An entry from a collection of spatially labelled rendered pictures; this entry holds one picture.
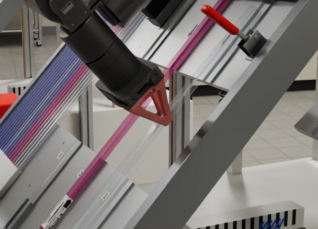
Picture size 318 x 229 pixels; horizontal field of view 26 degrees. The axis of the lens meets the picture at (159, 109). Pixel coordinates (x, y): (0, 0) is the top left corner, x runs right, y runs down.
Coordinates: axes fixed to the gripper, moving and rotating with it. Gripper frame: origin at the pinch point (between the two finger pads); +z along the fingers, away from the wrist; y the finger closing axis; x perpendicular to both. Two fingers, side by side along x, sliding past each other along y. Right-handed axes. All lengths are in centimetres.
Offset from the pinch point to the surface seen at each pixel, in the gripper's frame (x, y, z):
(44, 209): 21.4, 16.3, 4.7
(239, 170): -15, 52, 58
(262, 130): -94, 266, 222
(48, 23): -124, 793, 246
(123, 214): 14.0, -4.4, 2.9
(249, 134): -5.1, -10.9, 5.3
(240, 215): -1.9, 20.1, 40.3
